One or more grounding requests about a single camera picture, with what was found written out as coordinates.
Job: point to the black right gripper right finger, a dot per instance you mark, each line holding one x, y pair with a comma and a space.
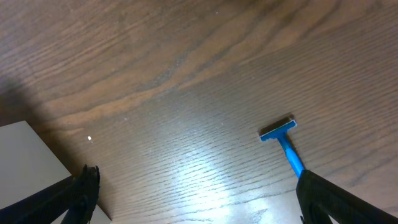
322, 201

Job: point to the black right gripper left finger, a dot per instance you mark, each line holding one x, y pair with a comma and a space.
73, 197

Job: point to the white cardboard box pink inside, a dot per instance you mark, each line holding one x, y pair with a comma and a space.
29, 166

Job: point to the blue disposable razor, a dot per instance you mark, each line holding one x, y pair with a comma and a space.
279, 131

